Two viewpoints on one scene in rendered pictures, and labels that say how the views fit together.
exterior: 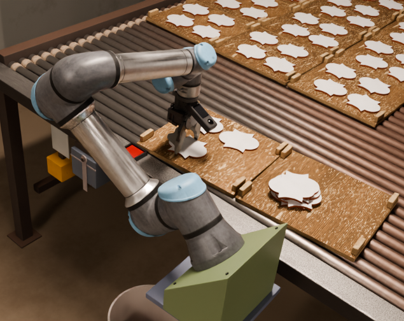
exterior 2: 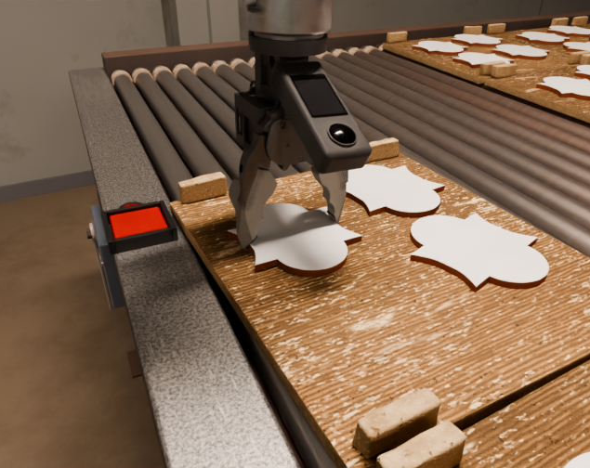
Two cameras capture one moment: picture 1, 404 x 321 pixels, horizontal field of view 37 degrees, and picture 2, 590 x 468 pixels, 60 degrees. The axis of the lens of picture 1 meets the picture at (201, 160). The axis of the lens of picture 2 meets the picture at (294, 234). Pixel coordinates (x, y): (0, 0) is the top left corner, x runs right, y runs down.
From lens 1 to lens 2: 158 cm
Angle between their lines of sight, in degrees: 24
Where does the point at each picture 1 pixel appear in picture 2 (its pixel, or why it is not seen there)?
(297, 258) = not seen: outside the picture
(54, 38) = (206, 47)
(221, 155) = (392, 282)
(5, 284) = (73, 431)
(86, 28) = not seen: hidden behind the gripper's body
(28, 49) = (154, 56)
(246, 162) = (478, 325)
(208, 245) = not seen: outside the picture
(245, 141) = (499, 253)
